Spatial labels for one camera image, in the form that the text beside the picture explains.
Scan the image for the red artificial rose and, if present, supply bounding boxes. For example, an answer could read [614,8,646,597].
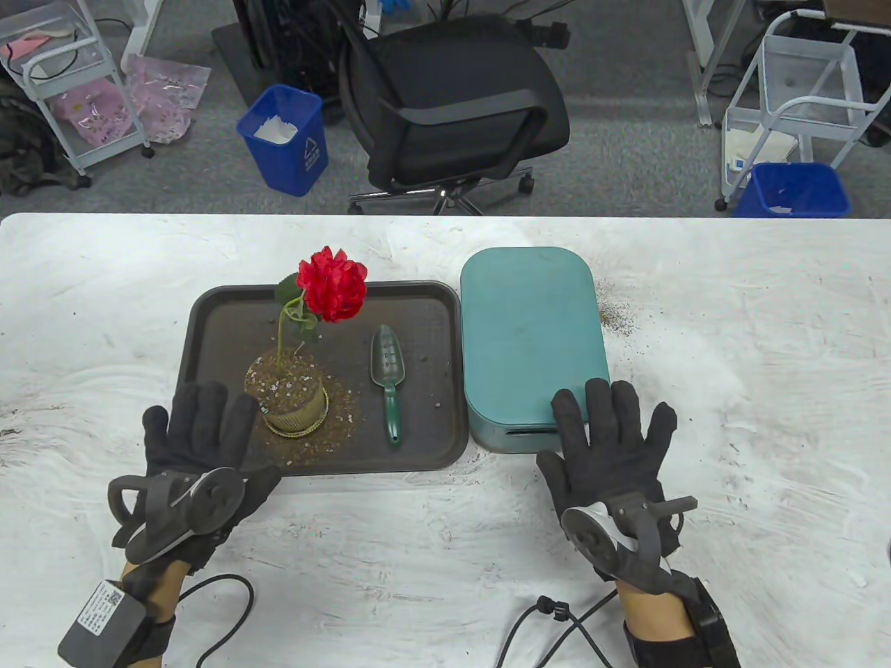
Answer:
[275,247,368,373]

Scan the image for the brown cardboard box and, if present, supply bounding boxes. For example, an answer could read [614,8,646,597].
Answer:
[821,0,891,29]

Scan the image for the pink plastic bag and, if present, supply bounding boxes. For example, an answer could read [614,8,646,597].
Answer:
[125,54,212,145]
[52,78,140,147]

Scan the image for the dark fabric bag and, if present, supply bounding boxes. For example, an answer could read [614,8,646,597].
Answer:
[0,73,91,198]

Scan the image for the white mesh rolling cart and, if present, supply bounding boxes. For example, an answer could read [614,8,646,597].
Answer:
[715,10,891,212]

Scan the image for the plain blue bin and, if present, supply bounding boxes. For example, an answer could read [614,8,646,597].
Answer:
[733,162,853,218]

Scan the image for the brown potting mix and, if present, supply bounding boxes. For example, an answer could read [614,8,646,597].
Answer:
[244,348,326,415]

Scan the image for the person's left forearm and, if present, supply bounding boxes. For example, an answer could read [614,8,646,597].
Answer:
[118,560,192,623]

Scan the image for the black computer tower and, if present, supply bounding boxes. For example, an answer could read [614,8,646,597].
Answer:
[233,0,366,98]

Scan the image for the person's right hand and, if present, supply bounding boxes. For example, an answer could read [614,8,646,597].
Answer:
[536,378,683,582]

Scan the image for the green garden trowel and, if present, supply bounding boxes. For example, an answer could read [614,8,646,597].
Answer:
[369,324,409,446]

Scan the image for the teal plastic storage box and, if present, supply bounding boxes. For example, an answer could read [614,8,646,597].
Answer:
[468,390,566,454]

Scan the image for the person's left hand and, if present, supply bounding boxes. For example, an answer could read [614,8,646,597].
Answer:
[111,381,283,578]

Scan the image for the white desk leg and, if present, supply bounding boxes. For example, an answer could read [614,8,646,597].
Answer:
[682,0,746,127]
[122,0,182,74]

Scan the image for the potting mix crumbs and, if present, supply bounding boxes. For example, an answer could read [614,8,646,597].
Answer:
[240,376,363,468]

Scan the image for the white box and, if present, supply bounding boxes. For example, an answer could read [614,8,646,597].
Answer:
[724,129,798,175]

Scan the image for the blue bin with white symbol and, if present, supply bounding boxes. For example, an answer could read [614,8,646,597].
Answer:
[236,84,329,198]

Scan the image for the black office chair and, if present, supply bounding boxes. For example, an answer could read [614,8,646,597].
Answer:
[339,14,571,216]

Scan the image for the grey and white hand controller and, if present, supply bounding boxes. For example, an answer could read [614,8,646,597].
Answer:
[560,495,698,596]

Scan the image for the teal plastic lid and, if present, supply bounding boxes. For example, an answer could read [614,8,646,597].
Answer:
[459,247,612,427]

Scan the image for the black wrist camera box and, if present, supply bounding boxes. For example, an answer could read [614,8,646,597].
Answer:
[57,580,176,668]

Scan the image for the brown plastic tray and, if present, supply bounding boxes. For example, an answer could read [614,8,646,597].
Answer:
[174,280,468,479]

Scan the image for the potting mix grains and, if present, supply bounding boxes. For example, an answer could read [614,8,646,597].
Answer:
[595,278,638,335]

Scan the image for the crumpled white paper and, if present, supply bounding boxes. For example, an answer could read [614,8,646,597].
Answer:
[254,117,300,145]

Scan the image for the black cable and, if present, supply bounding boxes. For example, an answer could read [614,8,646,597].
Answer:
[496,588,620,668]
[178,574,255,668]

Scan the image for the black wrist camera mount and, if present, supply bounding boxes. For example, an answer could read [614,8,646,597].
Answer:
[622,576,742,668]

